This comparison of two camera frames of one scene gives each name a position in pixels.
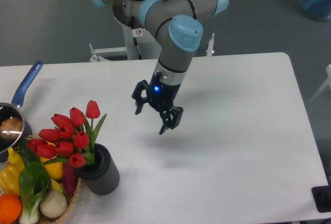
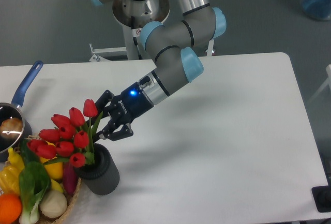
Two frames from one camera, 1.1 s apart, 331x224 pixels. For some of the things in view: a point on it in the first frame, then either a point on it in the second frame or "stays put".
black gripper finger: [171, 118] to [114, 131]
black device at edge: [321, 195] stays put
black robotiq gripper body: [162, 95] to [130, 103]
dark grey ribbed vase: [102, 177] stays put
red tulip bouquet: [72, 138] stays put
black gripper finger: [136, 94] to [103, 101]
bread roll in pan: [11, 128] stays put
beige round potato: [53, 204] stays put
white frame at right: [328, 70] stays put
